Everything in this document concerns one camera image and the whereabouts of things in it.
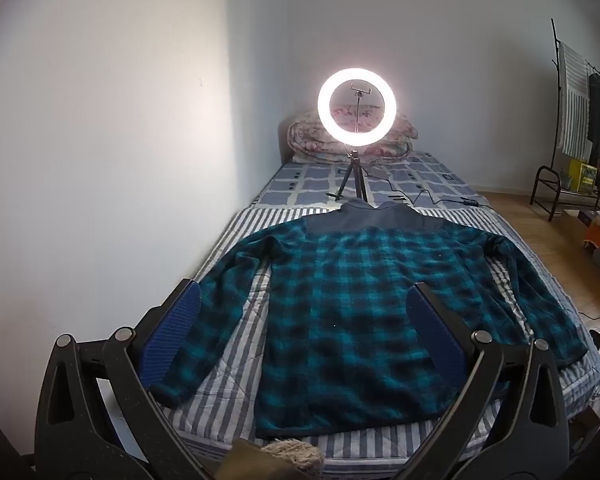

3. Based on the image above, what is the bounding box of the black ring light cable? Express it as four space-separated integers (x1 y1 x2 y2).
367 176 466 207

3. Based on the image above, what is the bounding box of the black tripod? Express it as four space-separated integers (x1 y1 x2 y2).
326 147 368 206

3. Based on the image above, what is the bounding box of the striped hanging towel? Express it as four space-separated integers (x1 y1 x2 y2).
560 42 591 161

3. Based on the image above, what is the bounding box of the teal plaid fleece jacket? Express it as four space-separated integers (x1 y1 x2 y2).
147 199 588 438

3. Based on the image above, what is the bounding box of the yellow box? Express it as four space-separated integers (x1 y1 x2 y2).
567 159 598 193

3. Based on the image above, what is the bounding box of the person's olive fur-trimmed jacket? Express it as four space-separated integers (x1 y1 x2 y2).
215 437 326 480

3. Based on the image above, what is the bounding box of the black metal shoe rack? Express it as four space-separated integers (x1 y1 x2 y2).
530 165 600 221

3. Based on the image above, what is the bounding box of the black metal clothes rack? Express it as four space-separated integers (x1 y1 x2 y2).
551 18 600 161

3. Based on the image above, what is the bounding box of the folded floral quilt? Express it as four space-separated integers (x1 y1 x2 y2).
286 109 419 163

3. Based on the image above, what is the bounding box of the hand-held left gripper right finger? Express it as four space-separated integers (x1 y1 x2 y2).
405 281 571 461

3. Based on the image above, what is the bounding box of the blue checked bed sheet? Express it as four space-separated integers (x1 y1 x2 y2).
252 150 483 209

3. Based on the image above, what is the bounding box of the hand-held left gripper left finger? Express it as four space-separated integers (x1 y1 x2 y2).
36 278 203 461

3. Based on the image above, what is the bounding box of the striped grey white blanket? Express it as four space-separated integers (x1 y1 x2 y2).
160 203 600 461

